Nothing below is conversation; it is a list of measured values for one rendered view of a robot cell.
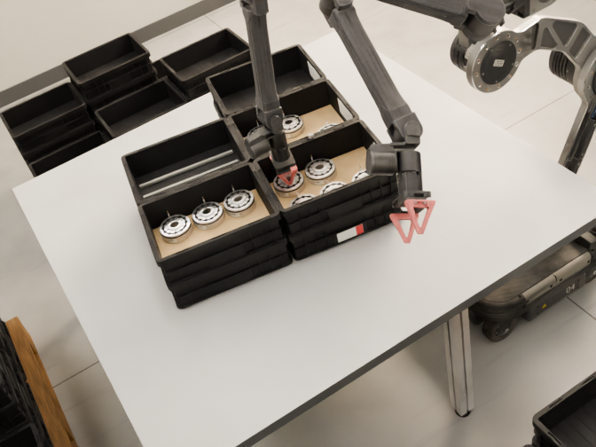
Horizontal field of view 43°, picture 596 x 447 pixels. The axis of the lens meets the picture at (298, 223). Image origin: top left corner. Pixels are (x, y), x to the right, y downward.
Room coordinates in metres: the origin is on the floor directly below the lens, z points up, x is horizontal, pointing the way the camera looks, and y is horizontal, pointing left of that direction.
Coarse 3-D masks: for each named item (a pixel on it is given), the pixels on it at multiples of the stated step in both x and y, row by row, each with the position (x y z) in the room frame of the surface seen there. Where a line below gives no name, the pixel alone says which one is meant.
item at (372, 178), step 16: (336, 128) 2.08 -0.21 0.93; (368, 128) 2.03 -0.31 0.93; (304, 144) 2.05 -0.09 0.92; (256, 160) 2.02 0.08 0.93; (368, 176) 1.79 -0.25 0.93; (384, 176) 1.80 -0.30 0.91; (272, 192) 1.84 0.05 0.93; (336, 192) 1.77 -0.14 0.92; (288, 208) 1.74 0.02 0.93; (304, 208) 1.75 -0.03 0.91
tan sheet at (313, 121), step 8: (312, 112) 2.35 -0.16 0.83; (320, 112) 2.34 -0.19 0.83; (328, 112) 2.33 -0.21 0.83; (304, 120) 2.32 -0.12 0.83; (312, 120) 2.30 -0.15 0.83; (320, 120) 2.29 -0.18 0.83; (328, 120) 2.28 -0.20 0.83; (336, 120) 2.26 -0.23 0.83; (304, 128) 2.27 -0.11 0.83; (312, 128) 2.25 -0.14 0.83; (304, 136) 2.22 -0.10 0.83
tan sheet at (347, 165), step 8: (352, 152) 2.06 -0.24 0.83; (360, 152) 2.05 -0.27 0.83; (336, 160) 2.04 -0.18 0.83; (344, 160) 2.03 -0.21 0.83; (352, 160) 2.02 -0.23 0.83; (360, 160) 2.01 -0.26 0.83; (336, 168) 2.00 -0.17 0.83; (344, 168) 1.99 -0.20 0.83; (352, 168) 1.98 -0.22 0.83; (304, 176) 2.00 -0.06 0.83; (336, 176) 1.95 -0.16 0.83; (344, 176) 1.94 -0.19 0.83; (352, 176) 1.93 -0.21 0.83; (272, 184) 2.00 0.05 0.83; (312, 184) 1.95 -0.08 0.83; (304, 192) 1.92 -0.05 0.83; (312, 192) 1.91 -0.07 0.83; (280, 200) 1.91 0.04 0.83; (288, 200) 1.90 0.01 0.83
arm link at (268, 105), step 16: (240, 0) 2.06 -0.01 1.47; (256, 0) 1.97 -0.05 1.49; (256, 16) 1.99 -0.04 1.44; (256, 32) 1.99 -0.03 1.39; (256, 48) 1.98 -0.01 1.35; (256, 64) 1.97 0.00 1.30; (256, 80) 1.97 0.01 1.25; (272, 80) 1.97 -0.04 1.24; (256, 96) 1.98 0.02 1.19; (272, 96) 1.96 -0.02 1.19; (256, 112) 1.99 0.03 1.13; (272, 112) 1.94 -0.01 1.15
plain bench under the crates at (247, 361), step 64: (320, 64) 2.87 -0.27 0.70; (384, 64) 2.74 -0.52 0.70; (192, 128) 2.65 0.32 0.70; (384, 128) 2.32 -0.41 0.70; (448, 128) 2.22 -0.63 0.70; (64, 192) 2.44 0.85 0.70; (128, 192) 2.34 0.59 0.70; (448, 192) 1.88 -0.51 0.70; (512, 192) 1.80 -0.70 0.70; (576, 192) 1.72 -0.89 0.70; (64, 256) 2.07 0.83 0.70; (128, 256) 1.98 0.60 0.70; (320, 256) 1.74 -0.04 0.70; (384, 256) 1.67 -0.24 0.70; (448, 256) 1.60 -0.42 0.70; (512, 256) 1.53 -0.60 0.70; (128, 320) 1.69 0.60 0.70; (192, 320) 1.62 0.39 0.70; (256, 320) 1.55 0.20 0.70; (320, 320) 1.48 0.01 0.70; (384, 320) 1.42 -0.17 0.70; (448, 320) 1.49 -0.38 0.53; (128, 384) 1.44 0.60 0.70; (192, 384) 1.37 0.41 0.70; (256, 384) 1.32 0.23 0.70; (320, 384) 1.26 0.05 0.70
